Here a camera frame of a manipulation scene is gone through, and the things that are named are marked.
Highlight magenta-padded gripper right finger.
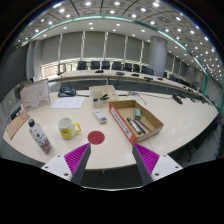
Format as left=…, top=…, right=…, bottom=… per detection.
left=131, top=142, right=184, bottom=186

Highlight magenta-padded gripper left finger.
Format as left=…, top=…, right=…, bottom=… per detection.
left=40, top=142, right=92, bottom=186

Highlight clear water bottle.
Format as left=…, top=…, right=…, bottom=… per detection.
left=27, top=118, right=54, bottom=155

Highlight flat round red coaster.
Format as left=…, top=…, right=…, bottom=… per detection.
left=87, top=130, right=106, bottom=146

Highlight white and yellow mug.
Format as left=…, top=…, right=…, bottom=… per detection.
left=57, top=117, right=82, bottom=140

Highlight black pen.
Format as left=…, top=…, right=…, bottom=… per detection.
left=136, top=119, right=153, bottom=133

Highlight black and silver marker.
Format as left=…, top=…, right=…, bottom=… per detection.
left=126, top=117, right=143, bottom=135

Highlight open cardboard box, red side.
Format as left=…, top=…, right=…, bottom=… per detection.
left=108, top=99, right=165, bottom=145

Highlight white paper sheet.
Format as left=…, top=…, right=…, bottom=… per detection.
left=50, top=96, right=86, bottom=110

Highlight black stapler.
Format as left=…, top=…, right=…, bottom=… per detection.
left=93, top=93, right=110, bottom=102

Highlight black desk microphone unit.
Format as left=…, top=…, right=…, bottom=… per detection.
left=172, top=94, right=184, bottom=105

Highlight black bag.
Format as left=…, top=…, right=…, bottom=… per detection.
left=57, top=86, right=77, bottom=98

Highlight flat brown cardboard sheet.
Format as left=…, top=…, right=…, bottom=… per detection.
left=5, top=111, right=31, bottom=140

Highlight small beige cardboard box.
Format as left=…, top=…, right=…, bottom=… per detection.
left=88, top=84, right=120, bottom=108

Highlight white printed carton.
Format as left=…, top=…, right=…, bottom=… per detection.
left=19, top=78, right=51, bottom=113

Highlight row of black desk microphones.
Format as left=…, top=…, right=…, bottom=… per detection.
left=94, top=69, right=164, bottom=82

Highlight row of black office chairs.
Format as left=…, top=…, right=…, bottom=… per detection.
left=76, top=60, right=155, bottom=76

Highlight round ceiling lights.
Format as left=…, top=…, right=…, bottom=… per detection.
left=16, top=0, right=224, bottom=84

